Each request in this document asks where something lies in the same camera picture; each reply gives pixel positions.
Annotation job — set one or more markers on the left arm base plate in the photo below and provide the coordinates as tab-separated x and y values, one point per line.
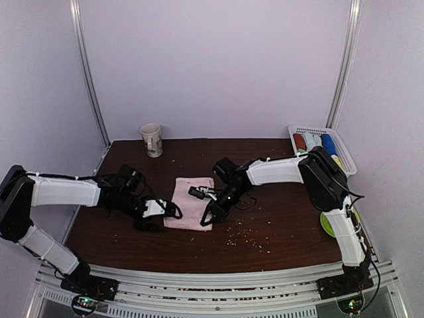
93	286

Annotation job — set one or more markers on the white plastic basket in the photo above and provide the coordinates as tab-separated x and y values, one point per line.
348	165

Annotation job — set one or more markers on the aluminium frame post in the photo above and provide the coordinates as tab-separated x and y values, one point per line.
347	61
87	74

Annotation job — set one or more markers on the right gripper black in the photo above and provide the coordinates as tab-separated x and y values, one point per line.
219	211

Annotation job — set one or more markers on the green plastic plate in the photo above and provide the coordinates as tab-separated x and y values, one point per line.
326	225

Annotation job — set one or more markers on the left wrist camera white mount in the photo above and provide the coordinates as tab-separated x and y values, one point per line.
154	208

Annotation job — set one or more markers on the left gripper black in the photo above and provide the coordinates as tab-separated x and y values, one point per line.
143	225

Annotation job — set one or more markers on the pink towel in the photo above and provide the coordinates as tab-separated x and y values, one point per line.
191	207

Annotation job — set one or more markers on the right circuit board with leds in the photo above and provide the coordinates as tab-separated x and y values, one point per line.
351	305

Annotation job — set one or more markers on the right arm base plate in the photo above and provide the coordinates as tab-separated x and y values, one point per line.
338	286

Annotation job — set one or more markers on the left aluminium frame post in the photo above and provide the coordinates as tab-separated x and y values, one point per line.
87	74

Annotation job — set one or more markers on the light blue rolled towel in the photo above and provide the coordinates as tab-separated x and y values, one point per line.
311	140

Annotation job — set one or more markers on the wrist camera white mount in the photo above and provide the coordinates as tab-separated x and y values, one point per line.
202	192
154	208

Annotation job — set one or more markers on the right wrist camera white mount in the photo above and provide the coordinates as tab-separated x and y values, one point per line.
202	192

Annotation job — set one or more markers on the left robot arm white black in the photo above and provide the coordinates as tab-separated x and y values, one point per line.
22	190

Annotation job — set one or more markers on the aluminium front rail frame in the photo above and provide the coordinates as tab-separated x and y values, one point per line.
278	293

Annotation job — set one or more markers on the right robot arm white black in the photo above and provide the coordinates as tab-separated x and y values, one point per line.
327	190

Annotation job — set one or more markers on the beige ceramic mug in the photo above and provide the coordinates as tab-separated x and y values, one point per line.
152	138

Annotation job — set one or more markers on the dark blue rolled towel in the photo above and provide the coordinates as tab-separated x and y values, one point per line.
328	144

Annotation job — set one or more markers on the right aluminium frame post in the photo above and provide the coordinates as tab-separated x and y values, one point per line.
347	61

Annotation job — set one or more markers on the circuit board with leds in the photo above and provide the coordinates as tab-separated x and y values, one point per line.
351	305
83	305

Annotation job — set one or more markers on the yellow rolled towel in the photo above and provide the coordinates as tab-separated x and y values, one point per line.
336	159

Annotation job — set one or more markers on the left circuit board with leds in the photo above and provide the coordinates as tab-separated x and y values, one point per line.
83	305

